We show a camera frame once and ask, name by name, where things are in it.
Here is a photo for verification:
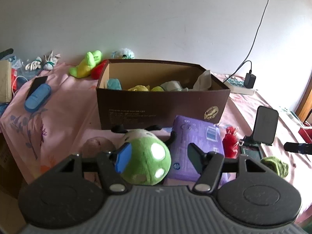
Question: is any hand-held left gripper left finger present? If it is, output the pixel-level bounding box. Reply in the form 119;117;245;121
58;143;134;196

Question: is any green round cow plush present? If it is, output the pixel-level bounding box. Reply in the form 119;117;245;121
111;125;178;185

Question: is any stack of papers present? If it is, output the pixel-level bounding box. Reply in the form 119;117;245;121
278;106;306;128

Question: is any teal fuzzy cloth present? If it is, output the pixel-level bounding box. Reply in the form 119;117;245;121
107;78;122;91

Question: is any black phone stand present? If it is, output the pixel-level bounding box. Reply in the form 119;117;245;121
238;135;273;163

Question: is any black charger with cable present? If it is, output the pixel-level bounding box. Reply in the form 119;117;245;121
223;0;270;83

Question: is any fluffy white panda plush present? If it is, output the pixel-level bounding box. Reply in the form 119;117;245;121
111;49;135;59

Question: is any lime green plush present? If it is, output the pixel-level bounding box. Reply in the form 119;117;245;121
69;50;102;79

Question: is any blue bag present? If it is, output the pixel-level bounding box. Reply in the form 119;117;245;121
0;102;11;118

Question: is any small black phone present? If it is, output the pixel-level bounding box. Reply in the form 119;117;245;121
29;76;48;98

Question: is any brown cardboard box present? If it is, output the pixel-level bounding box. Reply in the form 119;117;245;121
96;59;231;130

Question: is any clear plastic bag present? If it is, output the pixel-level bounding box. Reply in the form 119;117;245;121
9;56;25;74

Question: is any yellow fluffy towel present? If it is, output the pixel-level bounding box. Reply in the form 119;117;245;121
128;85;150;92

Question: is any red box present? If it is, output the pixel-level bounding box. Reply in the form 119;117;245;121
298;126;312;143

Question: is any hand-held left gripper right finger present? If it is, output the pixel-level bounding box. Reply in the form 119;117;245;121
187;143;265;194

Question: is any wooden frame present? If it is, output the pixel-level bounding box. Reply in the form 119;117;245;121
296;73;312;125

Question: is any white cotton glove bundle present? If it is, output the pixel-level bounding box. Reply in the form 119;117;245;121
43;50;61;69
25;56;43;71

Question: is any purple plastic packet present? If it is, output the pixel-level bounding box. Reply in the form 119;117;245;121
167;115;226;181

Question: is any black charger cable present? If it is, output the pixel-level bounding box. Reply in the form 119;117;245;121
229;60;253;81

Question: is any teal and white fuzzy sock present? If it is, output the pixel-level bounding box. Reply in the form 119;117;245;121
160;81;184;92

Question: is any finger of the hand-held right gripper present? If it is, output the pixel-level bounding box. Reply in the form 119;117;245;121
283;142;312;155

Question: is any blue oval case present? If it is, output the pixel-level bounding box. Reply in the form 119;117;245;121
24;84;52;113

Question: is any white fluffy towel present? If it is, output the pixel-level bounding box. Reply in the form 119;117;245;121
194;70;211;90

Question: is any white power strip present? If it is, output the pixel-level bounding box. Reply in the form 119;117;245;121
223;76;256;96

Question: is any green knitted cloth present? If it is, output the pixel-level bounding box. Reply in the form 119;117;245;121
260;156;290;179

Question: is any red plush toy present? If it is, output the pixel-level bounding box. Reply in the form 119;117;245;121
223;126;240;158

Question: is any red small packet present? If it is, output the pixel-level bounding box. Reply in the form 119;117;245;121
11;68;18;91

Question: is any pink teddy bear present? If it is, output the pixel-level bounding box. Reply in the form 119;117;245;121
82;136;116;155

